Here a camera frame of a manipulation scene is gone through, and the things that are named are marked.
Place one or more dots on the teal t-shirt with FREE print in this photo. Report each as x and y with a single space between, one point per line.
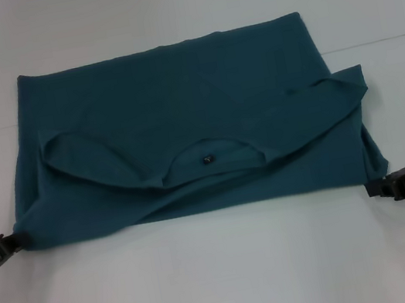
182 123

